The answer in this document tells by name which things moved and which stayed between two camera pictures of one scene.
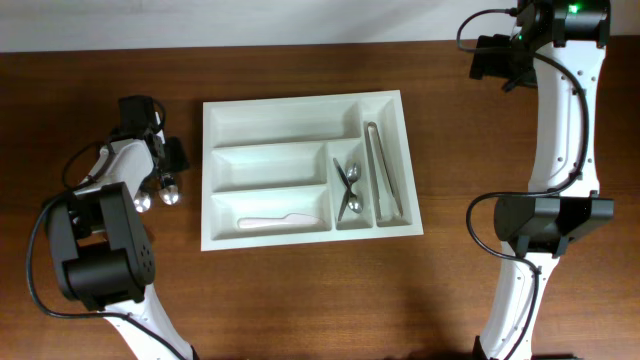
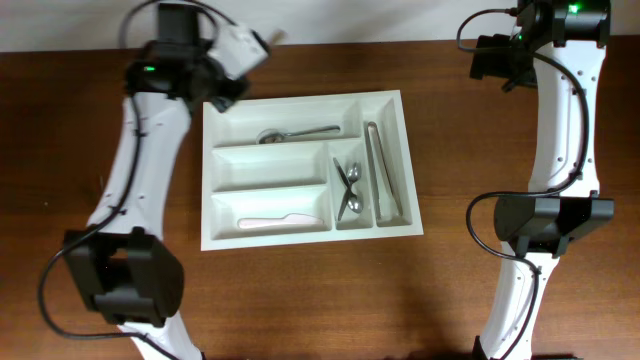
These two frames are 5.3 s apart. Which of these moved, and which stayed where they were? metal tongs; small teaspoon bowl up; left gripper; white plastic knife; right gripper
Moved: left gripper
Stayed: small teaspoon bowl up; white plastic knife; metal tongs; right gripper
